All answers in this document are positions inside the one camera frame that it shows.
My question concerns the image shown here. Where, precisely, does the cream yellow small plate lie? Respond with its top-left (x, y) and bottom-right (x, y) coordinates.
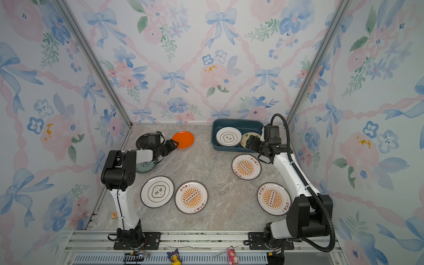
top-left (240, 132), bottom-right (261, 148)

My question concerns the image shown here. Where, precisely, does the orange round plate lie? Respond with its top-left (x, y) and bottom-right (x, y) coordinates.
top-left (172, 131), bottom-right (194, 149)

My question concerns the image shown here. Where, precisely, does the white plate clover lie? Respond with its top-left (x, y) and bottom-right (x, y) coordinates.
top-left (216, 127), bottom-right (242, 147)
top-left (140, 176), bottom-right (174, 209)

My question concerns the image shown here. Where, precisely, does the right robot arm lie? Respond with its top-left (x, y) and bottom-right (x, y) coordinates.
top-left (246, 136), bottom-right (336, 252)

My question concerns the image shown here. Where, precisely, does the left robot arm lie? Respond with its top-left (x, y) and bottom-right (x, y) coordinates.
top-left (100, 131), bottom-right (179, 245)

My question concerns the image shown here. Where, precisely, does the teal plastic bin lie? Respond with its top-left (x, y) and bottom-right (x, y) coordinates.
top-left (211, 119), bottom-right (263, 153)

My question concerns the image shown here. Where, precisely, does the black round plate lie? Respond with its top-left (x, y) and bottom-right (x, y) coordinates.
top-left (136, 133), bottom-right (149, 150)

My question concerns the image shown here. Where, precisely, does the orange sunburst plate back right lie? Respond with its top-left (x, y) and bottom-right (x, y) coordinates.
top-left (231, 154), bottom-right (262, 181)

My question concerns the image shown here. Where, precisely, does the orange sunburst plate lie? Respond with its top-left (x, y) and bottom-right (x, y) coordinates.
top-left (257, 182), bottom-right (292, 216)
top-left (174, 181), bottom-right (209, 215)
top-left (231, 154), bottom-right (262, 181)

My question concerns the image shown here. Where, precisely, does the teal patterned small plate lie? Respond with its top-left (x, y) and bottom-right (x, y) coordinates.
top-left (135, 161), bottom-right (157, 174)

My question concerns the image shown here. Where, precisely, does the orange sunburst plate front right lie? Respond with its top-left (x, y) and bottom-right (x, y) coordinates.
top-left (257, 182), bottom-right (292, 216)

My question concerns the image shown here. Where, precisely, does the orange sunburst plate centre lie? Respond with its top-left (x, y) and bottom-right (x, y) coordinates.
top-left (174, 181), bottom-right (209, 215)

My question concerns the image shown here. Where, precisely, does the purple yellow toy figure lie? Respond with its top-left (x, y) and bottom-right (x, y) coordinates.
top-left (167, 248), bottom-right (182, 265)

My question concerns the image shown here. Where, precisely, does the pink toy figure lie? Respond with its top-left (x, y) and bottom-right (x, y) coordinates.
top-left (227, 246), bottom-right (239, 265)

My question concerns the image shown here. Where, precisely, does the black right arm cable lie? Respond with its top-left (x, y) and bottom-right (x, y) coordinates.
top-left (269, 113), bottom-right (336, 253)

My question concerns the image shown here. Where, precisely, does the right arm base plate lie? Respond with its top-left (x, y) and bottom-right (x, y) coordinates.
top-left (244, 232), bottom-right (294, 251)

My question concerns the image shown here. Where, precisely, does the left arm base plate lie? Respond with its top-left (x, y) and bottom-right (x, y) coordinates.
top-left (113, 231), bottom-right (162, 251)

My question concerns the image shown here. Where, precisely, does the aluminium front rail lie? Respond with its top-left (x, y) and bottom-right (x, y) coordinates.
top-left (58, 230), bottom-right (347, 265)

